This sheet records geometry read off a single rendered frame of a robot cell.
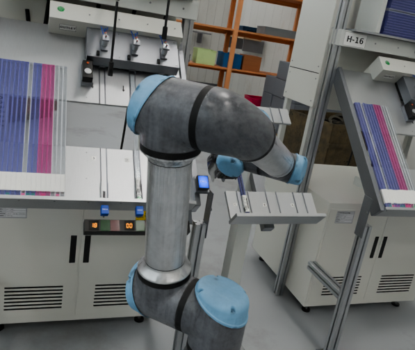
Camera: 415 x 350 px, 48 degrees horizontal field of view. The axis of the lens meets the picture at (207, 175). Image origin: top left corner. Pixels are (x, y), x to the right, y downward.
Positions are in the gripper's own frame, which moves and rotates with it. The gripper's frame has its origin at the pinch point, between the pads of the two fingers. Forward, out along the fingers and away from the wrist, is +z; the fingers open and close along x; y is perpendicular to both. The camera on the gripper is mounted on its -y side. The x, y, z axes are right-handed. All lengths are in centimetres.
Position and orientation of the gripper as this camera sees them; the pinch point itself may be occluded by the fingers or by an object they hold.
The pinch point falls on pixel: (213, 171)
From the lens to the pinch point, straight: 151.2
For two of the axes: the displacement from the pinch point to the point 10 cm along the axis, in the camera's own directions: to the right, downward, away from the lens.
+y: 1.2, 8.9, -4.4
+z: -3.3, 4.5, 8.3
